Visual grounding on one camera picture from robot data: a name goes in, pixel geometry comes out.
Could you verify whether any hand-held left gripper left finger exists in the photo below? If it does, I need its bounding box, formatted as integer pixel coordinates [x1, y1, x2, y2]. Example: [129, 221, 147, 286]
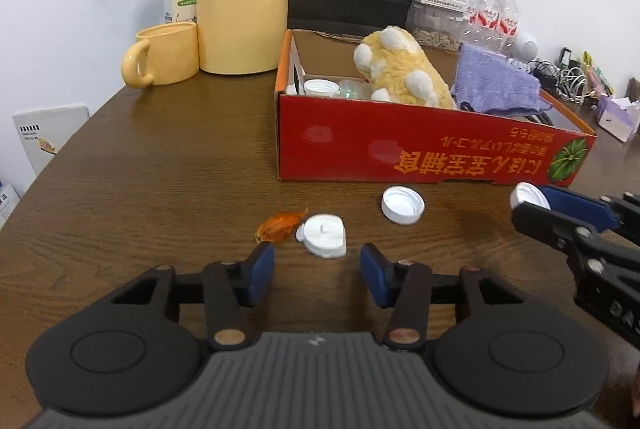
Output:
[107, 241, 276, 351]

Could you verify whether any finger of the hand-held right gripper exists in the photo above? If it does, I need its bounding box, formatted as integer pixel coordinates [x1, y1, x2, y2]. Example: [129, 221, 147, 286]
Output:
[511, 202, 608, 272]
[542, 186, 640, 235]

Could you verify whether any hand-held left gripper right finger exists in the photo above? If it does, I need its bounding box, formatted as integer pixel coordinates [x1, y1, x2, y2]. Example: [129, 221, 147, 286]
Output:
[360, 243, 526, 352]

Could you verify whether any white bottle cap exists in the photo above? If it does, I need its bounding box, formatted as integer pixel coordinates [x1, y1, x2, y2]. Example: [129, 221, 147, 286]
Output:
[381, 186, 426, 226]
[510, 182, 552, 211]

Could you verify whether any white flip-top cap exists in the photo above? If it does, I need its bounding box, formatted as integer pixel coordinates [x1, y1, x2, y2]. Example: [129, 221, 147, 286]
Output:
[295, 213, 347, 260]

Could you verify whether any red cardboard box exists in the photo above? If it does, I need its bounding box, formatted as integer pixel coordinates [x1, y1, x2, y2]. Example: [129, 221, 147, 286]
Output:
[274, 28, 598, 188]

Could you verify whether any purple knitted cloth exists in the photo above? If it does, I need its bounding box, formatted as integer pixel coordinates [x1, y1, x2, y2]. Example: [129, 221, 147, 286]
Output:
[452, 42, 553, 117]

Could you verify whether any large white jar lid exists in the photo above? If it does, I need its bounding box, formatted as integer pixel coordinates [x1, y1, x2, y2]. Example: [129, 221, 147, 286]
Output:
[303, 79, 341, 99]

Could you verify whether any purple tissue pack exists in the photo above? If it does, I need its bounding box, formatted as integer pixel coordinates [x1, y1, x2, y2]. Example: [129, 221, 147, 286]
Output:
[595, 95, 640, 142]

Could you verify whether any colourful snack packet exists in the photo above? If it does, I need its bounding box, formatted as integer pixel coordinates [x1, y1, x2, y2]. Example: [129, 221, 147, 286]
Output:
[580, 52, 616, 97]

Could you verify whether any white robot toy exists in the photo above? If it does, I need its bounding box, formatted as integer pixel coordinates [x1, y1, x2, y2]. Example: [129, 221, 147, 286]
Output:
[510, 32, 540, 62]

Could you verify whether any clear plastic container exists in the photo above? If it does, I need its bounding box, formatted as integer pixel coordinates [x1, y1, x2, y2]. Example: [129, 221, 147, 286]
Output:
[337, 78, 376, 101]

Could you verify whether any yellow white plush toy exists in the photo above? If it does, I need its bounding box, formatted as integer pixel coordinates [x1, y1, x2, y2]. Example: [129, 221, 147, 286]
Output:
[353, 26, 457, 110]

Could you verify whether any clear seed container white lid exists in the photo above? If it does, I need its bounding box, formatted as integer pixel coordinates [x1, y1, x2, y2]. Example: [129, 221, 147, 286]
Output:
[405, 0, 463, 50]

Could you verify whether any yellow mug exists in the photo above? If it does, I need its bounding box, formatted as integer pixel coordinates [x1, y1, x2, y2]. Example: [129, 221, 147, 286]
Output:
[121, 22, 201, 89]

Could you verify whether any white board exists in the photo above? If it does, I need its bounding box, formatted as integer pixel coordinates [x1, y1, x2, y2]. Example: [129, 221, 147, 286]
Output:
[12, 106, 91, 177]

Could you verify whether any stack of booklets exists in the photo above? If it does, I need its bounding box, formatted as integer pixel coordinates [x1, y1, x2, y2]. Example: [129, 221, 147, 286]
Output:
[0, 179, 21, 230]

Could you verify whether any black pink-tipped cable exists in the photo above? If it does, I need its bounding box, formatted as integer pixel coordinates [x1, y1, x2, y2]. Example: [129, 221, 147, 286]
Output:
[520, 99, 556, 128]

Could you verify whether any white cable tangle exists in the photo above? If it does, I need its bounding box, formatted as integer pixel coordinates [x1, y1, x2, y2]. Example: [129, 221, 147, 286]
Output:
[555, 66, 596, 102]

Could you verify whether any black cable bundle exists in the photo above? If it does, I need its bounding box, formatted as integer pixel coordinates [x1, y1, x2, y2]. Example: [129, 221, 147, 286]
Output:
[530, 59, 558, 92]

